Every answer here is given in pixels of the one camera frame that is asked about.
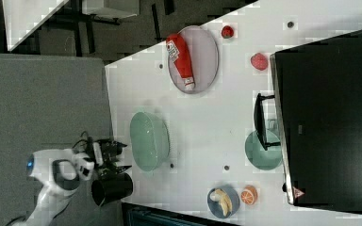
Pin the red ketchup bottle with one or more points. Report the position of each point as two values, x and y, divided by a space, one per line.
179 55

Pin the small red strawberry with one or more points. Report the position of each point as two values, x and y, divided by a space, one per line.
227 32

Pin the orange slice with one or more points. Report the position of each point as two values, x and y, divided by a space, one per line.
249 195

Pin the mint green strainer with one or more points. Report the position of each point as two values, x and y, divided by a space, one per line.
150 140

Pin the blue bowl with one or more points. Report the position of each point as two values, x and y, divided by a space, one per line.
214 207

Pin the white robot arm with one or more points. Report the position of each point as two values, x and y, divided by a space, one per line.
61 173

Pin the peeled banana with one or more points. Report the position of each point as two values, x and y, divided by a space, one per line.
219 196

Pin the grey round plate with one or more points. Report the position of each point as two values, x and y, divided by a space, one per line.
204 55

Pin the black toaster oven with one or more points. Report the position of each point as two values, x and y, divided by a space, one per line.
317 90

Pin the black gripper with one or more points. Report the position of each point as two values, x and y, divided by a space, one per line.
100 151

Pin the black cylinder cup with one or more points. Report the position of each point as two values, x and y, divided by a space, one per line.
111 189

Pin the large red strawberry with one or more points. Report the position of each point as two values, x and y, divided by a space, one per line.
259 62

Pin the blue metal frame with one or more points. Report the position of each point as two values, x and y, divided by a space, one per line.
138 215

